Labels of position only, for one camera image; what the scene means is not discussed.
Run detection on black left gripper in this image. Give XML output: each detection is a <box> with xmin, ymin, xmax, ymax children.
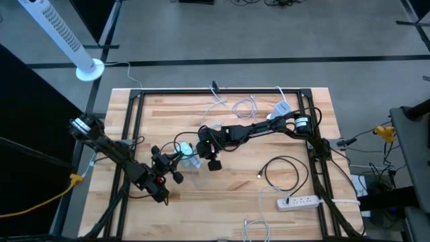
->
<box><xmin>150</xmin><ymin>145</ymin><xmax>186</xmax><ymax>185</ymax></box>

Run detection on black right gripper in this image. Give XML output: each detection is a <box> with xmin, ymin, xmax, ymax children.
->
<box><xmin>187</xmin><ymin>125</ymin><xmax>223</xmax><ymax>172</ymax></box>

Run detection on mint green cube power strip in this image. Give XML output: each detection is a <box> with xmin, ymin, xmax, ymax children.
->
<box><xmin>175</xmin><ymin>140</ymin><xmax>196</xmax><ymax>168</ymax></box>

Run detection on black USB cable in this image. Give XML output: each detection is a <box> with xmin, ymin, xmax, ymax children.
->
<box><xmin>256</xmin><ymin>155</ymin><xmax>310</xmax><ymax>204</ymax></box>

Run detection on white tower power strip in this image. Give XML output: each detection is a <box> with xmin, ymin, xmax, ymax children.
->
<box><xmin>267</xmin><ymin>99</ymin><xmax>292</xmax><ymax>121</ymax></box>

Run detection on white flat power strip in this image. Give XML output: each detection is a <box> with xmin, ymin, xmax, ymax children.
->
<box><xmin>275</xmin><ymin>194</ymin><xmax>320</xmax><ymax>212</ymax></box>

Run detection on white paper box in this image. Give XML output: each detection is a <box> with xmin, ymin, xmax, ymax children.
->
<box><xmin>350</xmin><ymin>173</ymin><xmax>370</xmax><ymax>198</ymax></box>

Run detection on white pole with round base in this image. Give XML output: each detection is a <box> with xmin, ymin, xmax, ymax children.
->
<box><xmin>17</xmin><ymin>0</ymin><xmax>105</xmax><ymax>83</ymax></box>

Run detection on black power supply box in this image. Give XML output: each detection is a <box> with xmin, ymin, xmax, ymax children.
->
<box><xmin>364</xmin><ymin>173</ymin><xmax>394</xmax><ymax>196</ymax></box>

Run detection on yellow power plug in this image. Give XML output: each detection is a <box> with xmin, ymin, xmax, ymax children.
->
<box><xmin>372</xmin><ymin>124</ymin><xmax>397</xmax><ymax>144</ymax></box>

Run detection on dark grey side table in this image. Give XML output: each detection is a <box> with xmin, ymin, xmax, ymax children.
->
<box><xmin>388</xmin><ymin>97</ymin><xmax>430</xmax><ymax>242</ymax></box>

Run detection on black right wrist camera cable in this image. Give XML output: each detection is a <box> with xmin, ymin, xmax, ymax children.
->
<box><xmin>201</xmin><ymin>106</ymin><xmax>323</xmax><ymax>153</ymax></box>

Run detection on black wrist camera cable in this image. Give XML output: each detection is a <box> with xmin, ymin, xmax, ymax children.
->
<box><xmin>201</xmin><ymin>106</ymin><xmax>323</xmax><ymax>153</ymax></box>
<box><xmin>132</xmin><ymin>135</ymin><xmax>146</xmax><ymax>151</ymax></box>

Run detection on black left wrist camera cable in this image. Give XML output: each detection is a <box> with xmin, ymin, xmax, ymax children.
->
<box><xmin>132</xmin><ymin>135</ymin><xmax>146</xmax><ymax>151</ymax></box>

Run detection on white cube strip power cord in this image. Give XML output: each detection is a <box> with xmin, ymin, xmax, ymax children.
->
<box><xmin>200</xmin><ymin>85</ymin><xmax>229</xmax><ymax>128</ymax></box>

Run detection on black aluminium table frame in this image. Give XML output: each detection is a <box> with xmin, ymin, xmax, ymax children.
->
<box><xmin>103</xmin><ymin>87</ymin><xmax>341</xmax><ymax>241</ymax></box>

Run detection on thin white floor cable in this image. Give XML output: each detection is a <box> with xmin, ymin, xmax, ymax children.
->
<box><xmin>103</xmin><ymin>60</ymin><xmax>144</xmax><ymax>89</ymax></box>

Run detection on yellow extension cord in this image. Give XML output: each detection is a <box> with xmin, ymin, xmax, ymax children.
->
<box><xmin>0</xmin><ymin>173</ymin><xmax>85</xmax><ymax>220</ymax></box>

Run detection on black sleeved cable bundle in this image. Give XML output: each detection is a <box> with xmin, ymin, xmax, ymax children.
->
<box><xmin>308</xmin><ymin>156</ymin><xmax>368</xmax><ymax>241</ymax></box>
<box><xmin>80</xmin><ymin>174</ymin><xmax>135</xmax><ymax>241</ymax></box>

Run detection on white tower strip power cord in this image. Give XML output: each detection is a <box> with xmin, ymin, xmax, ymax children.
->
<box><xmin>274</xmin><ymin>85</ymin><xmax>291</xmax><ymax>106</ymax></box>

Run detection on black partition wall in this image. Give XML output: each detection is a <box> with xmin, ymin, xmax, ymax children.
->
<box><xmin>0</xmin><ymin>0</ymin><xmax>120</xmax><ymax>238</ymax></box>

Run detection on white flat strip power cord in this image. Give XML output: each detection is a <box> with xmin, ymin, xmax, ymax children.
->
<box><xmin>318</xmin><ymin>197</ymin><xmax>361</xmax><ymax>207</ymax></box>

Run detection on black floor cables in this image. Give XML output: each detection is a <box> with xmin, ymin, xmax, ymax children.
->
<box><xmin>228</xmin><ymin>0</ymin><xmax>305</xmax><ymax>8</ymax></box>

